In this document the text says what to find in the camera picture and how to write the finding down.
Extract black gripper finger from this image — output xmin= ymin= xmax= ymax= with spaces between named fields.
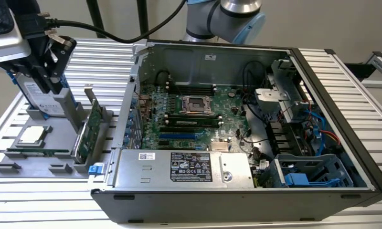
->
xmin=0 ymin=54 xmax=52 ymax=94
xmin=45 ymin=35 xmax=77 ymax=94

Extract green graphics card black cooler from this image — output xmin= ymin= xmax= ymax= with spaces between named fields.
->
xmin=69 ymin=88 xmax=108 ymax=165

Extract hard disk in blue carrier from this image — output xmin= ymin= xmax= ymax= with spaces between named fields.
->
xmin=5 ymin=69 xmax=71 ymax=120

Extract black stand pole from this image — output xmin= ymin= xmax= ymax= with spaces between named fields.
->
xmin=85 ymin=0 xmax=108 ymax=39
xmin=136 ymin=0 xmax=149 ymax=40

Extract silver CPU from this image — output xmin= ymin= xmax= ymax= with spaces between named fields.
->
xmin=17 ymin=125 xmax=52 ymax=144

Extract grey parts rack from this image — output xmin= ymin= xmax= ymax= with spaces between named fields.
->
xmin=0 ymin=87 xmax=120 ymax=179

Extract green RAM stick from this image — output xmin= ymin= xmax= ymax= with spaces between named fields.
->
xmin=5 ymin=147 xmax=71 ymax=156

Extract CPU socket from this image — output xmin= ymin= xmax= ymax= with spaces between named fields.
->
xmin=177 ymin=94 xmax=215 ymax=115

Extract black expansion slot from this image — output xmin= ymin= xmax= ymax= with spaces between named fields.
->
xmin=160 ymin=126 xmax=198 ymax=134

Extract black RAM stick with label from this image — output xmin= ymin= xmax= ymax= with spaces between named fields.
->
xmin=168 ymin=119 xmax=222 ymax=127

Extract blue case latch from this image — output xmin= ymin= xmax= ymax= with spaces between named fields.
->
xmin=88 ymin=162 xmax=101 ymax=176

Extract blue expansion slot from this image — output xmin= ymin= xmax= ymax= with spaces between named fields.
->
xmin=159 ymin=134 xmax=196 ymax=141

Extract grey power supply unit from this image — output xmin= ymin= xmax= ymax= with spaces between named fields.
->
xmin=112 ymin=149 xmax=255 ymax=189

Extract green motherboard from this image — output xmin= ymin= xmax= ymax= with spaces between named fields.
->
xmin=139 ymin=84 xmax=251 ymax=153

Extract silver heatsink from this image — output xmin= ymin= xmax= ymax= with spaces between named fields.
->
xmin=210 ymin=142 xmax=232 ymax=152

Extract grey metal drive bay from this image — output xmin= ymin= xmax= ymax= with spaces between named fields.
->
xmin=263 ymin=59 xmax=315 ymax=124

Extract black grey PC case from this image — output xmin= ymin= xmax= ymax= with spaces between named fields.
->
xmin=87 ymin=39 xmax=382 ymax=225

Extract grey blue drive cage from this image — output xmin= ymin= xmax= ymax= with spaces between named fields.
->
xmin=262 ymin=153 xmax=354 ymax=189

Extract white camera with dark face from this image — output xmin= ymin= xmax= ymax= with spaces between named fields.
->
xmin=0 ymin=0 xmax=32 ymax=65

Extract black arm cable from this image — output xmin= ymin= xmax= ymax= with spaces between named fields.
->
xmin=37 ymin=0 xmax=187 ymax=43

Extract silver metal bracket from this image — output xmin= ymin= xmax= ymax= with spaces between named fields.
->
xmin=254 ymin=87 xmax=290 ymax=105

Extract blue drive carrier handle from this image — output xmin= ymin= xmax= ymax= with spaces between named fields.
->
xmin=284 ymin=173 xmax=310 ymax=188

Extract red flat cable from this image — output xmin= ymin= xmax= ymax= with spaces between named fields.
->
xmin=321 ymin=130 xmax=341 ymax=145

